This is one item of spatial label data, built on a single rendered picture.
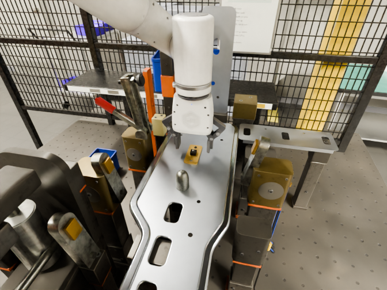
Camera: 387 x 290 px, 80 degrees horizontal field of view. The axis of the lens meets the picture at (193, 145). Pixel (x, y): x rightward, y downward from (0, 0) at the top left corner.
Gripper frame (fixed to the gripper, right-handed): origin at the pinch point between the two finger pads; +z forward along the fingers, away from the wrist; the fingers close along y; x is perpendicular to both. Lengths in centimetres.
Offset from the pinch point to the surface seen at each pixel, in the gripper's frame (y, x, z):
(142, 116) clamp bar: -14.3, 0.9, -6.8
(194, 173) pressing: 2.0, -7.7, 3.2
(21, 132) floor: -224, 122, 103
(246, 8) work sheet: 9, 54, -28
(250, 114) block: 15.1, 23.3, 1.1
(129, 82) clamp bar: -15.1, -1.8, -17.3
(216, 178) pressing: 7.7, -8.4, 3.2
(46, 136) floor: -190, 121, 103
